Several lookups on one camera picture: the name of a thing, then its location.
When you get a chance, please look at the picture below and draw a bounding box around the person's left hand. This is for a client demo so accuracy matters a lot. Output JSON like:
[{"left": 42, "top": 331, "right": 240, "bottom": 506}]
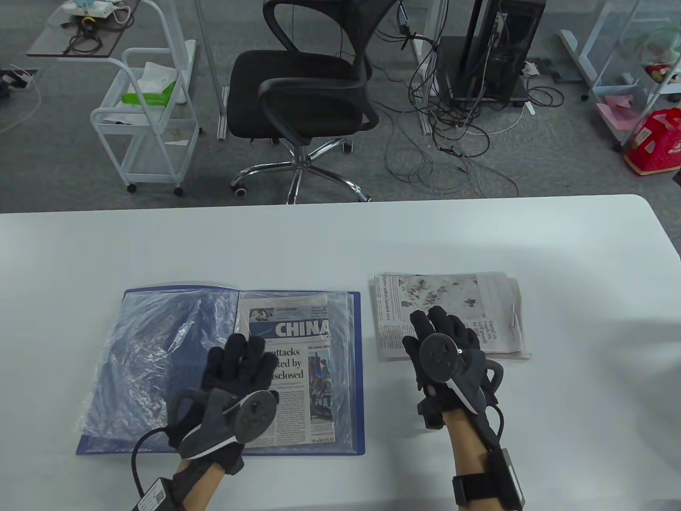
[{"left": 168, "top": 334, "right": 281, "bottom": 476}]

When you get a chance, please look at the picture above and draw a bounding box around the person's right hand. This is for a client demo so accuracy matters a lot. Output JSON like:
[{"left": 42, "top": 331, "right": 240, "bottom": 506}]
[{"left": 402, "top": 306, "right": 504, "bottom": 432}]

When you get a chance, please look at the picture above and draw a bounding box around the newspaper with grey bird photo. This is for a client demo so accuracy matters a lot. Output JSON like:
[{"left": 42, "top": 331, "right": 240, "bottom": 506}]
[{"left": 372, "top": 273, "right": 525, "bottom": 362}]

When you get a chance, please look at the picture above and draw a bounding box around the newspaper with blue masthead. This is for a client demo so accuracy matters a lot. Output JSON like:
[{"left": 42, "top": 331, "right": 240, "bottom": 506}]
[{"left": 237, "top": 305, "right": 336, "bottom": 446}]

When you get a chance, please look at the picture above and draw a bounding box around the blue file folder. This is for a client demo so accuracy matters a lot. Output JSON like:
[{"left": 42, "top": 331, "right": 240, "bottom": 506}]
[{"left": 76, "top": 287, "right": 366, "bottom": 457}]

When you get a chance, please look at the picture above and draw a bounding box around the person's right forearm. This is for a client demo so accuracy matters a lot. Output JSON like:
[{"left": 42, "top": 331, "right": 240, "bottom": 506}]
[{"left": 444, "top": 410, "right": 506, "bottom": 511}]

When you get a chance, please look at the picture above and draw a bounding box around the person's left forearm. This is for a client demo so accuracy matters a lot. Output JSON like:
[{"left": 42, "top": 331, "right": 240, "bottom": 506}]
[{"left": 170, "top": 458, "right": 224, "bottom": 511}]

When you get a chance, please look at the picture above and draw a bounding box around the grey round hand controller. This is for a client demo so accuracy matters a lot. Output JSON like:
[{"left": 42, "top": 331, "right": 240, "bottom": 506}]
[
  {"left": 419, "top": 334, "right": 505, "bottom": 415},
  {"left": 178, "top": 389, "right": 280, "bottom": 461}
]

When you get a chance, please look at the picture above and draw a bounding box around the black wrist sensor box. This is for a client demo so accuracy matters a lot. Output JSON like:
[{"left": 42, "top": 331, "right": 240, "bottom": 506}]
[
  {"left": 130, "top": 476, "right": 179, "bottom": 511},
  {"left": 452, "top": 448, "right": 526, "bottom": 511}
]

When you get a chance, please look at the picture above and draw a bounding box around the white wheeled cart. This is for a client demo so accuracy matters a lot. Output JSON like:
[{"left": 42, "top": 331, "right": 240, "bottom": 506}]
[{"left": 89, "top": 0, "right": 203, "bottom": 196}]

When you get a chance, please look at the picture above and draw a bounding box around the pink paper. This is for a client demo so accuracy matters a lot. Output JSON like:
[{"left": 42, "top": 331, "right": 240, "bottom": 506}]
[{"left": 596, "top": 95, "right": 650, "bottom": 136}]

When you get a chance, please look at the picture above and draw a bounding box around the red bag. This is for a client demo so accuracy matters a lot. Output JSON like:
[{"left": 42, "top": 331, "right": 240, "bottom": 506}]
[{"left": 624, "top": 108, "right": 681, "bottom": 176}]

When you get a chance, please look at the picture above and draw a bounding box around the black office chair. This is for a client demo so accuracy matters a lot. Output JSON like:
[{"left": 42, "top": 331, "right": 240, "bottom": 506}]
[{"left": 226, "top": 0, "right": 401, "bottom": 205}]

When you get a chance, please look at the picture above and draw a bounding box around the green packet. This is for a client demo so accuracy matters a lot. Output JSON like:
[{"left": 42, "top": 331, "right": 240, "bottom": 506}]
[{"left": 121, "top": 80, "right": 179, "bottom": 107}]

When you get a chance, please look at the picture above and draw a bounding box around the black computer tower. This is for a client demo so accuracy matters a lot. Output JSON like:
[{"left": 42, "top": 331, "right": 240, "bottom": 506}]
[{"left": 452, "top": 0, "right": 547, "bottom": 104}]

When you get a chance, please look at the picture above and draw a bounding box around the white shelf rack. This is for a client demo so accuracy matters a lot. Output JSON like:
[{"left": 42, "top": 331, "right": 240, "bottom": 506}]
[{"left": 583, "top": 0, "right": 681, "bottom": 152}]

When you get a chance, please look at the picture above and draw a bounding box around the white cloth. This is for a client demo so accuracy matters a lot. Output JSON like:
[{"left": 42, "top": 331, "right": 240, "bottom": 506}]
[{"left": 137, "top": 61, "right": 187, "bottom": 104}]

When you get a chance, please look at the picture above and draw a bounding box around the white desk leg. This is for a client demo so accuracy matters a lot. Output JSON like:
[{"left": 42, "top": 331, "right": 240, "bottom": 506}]
[{"left": 410, "top": 0, "right": 450, "bottom": 136}]

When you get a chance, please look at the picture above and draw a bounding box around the metal pole stand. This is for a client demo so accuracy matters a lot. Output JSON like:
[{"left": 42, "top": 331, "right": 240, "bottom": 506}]
[{"left": 194, "top": 0, "right": 229, "bottom": 142}]

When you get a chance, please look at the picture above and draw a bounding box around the red plush toy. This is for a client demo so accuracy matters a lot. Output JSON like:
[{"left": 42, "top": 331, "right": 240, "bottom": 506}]
[{"left": 644, "top": 63, "right": 681, "bottom": 84}]

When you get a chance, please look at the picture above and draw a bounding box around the green plastic bag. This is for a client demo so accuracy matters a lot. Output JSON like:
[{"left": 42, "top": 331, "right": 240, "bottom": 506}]
[{"left": 636, "top": 24, "right": 681, "bottom": 60}]

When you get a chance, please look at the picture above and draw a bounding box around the black power strip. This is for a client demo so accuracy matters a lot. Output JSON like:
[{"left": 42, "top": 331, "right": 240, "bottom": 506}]
[{"left": 0, "top": 67, "right": 39, "bottom": 92}]

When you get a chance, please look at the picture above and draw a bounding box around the dark side table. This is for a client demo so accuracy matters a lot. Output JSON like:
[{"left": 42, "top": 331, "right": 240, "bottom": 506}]
[{"left": 27, "top": 0, "right": 142, "bottom": 58}]

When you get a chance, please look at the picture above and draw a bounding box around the white device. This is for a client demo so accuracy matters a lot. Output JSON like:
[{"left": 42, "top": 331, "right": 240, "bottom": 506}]
[{"left": 61, "top": 0, "right": 120, "bottom": 17}]

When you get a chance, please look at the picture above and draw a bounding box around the black glove cable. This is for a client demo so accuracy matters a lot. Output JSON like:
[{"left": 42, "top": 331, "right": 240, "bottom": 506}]
[
  {"left": 489, "top": 405, "right": 507, "bottom": 450},
  {"left": 130, "top": 428, "right": 172, "bottom": 498}
]

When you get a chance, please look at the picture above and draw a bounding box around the tangle of black floor cables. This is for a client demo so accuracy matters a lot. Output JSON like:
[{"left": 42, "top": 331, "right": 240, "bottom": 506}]
[{"left": 372, "top": 0, "right": 566, "bottom": 199}]

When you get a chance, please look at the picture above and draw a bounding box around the white desk frame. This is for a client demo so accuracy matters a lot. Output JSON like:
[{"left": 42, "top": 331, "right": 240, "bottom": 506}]
[{"left": 558, "top": 0, "right": 623, "bottom": 83}]

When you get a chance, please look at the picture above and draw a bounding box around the white floor cable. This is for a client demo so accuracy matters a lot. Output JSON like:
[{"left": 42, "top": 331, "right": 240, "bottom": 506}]
[{"left": 0, "top": 80, "right": 43, "bottom": 135}]

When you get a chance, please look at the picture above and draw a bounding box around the coiled black cable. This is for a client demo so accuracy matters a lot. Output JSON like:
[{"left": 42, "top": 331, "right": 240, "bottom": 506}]
[{"left": 64, "top": 21, "right": 105, "bottom": 55}]

